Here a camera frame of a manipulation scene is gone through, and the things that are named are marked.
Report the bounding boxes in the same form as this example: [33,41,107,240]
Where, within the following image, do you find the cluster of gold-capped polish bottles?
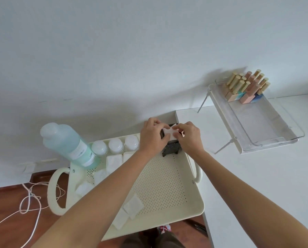
[222,69,271,105]

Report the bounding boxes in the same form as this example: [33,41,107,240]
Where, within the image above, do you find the dark speckled pad holder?
[160,123,182,157]

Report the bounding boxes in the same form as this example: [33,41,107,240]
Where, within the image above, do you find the cream perforated cart tray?
[47,133,205,242]

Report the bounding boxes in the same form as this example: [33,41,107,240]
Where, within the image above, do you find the person's right hand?
[173,121,205,157]

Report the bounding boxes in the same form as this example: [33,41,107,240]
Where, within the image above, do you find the scattered white cotton pads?
[75,151,145,230]

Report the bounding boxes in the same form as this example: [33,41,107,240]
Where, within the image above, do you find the white square cotton pad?
[161,126,181,141]

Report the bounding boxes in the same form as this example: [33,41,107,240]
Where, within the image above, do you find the person's dark trousers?
[120,230,186,248]

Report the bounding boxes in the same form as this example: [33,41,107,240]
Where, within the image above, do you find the person's right forearm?
[191,149,308,248]

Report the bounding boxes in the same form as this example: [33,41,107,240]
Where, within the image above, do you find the large bottle of blue liquid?
[40,122,101,167]

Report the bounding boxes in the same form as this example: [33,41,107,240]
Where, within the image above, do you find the clear acrylic tray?
[215,77,306,148]

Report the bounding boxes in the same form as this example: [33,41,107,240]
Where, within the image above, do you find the person's left hand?
[140,117,171,155]

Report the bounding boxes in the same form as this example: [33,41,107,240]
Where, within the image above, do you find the small white-lidded jar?
[91,140,108,157]
[108,138,125,154]
[125,135,140,152]

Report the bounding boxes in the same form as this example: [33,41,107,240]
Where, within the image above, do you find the person's left forearm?
[31,149,162,248]

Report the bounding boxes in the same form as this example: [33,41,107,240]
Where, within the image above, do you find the white metal shelf rack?
[197,84,299,155]

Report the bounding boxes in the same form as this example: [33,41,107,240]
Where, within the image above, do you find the white cable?
[0,182,66,248]

